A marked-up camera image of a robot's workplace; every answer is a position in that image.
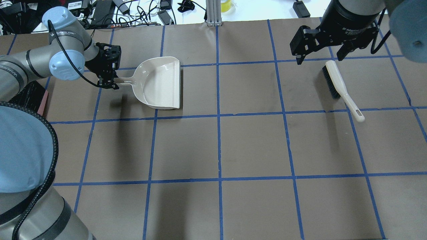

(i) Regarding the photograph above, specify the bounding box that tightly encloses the yellow tape roll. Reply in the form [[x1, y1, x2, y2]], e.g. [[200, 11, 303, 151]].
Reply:
[[220, 0, 235, 13]]

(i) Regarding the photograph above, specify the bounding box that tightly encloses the beige plastic dustpan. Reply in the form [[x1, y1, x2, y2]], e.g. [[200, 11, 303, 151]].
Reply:
[[114, 56, 181, 110]]

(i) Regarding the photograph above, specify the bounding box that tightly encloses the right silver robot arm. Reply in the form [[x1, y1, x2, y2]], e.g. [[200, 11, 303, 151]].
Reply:
[[290, 0, 427, 64]]

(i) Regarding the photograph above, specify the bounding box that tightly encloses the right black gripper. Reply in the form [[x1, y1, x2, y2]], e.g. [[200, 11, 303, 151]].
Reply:
[[290, 0, 384, 65]]

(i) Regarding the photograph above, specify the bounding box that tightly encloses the black power adapter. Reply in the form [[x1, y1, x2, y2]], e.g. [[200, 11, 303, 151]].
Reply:
[[292, 0, 311, 18]]

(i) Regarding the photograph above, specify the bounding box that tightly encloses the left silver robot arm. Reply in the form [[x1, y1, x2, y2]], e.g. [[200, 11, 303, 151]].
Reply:
[[0, 6, 121, 240]]

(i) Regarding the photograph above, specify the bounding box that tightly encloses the white hand brush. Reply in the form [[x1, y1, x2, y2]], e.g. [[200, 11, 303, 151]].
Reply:
[[322, 60, 365, 122]]

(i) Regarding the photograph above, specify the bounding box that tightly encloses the black binder clip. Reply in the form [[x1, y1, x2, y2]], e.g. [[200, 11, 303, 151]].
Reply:
[[177, 0, 195, 13]]

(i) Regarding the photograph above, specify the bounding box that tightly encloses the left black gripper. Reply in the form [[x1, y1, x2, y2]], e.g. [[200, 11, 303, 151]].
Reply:
[[87, 43, 121, 90]]

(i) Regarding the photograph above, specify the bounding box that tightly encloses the black-lined trash bin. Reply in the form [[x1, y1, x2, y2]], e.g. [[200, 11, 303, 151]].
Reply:
[[9, 81, 48, 116]]

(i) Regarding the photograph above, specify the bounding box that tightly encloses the aluminium frame post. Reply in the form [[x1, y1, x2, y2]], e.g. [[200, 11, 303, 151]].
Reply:
[[206, 0, 223, 26]]

